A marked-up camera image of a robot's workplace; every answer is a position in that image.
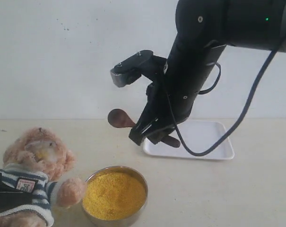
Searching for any dark wooden spoon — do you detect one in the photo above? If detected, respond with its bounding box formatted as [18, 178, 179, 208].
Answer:
[107, 109, 181, 148]

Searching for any plush teddy bear striped sweater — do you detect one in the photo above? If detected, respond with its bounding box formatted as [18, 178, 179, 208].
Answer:
[0, 127, 87, 227]

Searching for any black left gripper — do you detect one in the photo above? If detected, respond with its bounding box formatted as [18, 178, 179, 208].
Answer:
[0, 173, 32, 210]

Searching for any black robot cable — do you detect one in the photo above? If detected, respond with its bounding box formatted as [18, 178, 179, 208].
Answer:
[164, 0, 286, 157]

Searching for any yellow millet grain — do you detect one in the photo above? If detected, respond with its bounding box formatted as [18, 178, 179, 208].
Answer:
[82, 172, 147, 221]

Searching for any white plastic tray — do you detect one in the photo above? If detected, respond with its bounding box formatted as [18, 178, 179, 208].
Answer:
[142, 120, 234, 160]

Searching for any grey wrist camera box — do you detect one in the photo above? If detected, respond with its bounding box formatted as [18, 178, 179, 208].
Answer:
[110, 50, 154, 88]

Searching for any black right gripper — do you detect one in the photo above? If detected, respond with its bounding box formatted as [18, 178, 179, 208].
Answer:
[129, 70, 199, 145]

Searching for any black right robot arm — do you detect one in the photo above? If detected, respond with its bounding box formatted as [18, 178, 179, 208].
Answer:
[128, 0, 286, 145]

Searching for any steel bowl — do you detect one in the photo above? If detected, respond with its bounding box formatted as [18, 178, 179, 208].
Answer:
[81, 166, 148, 227]

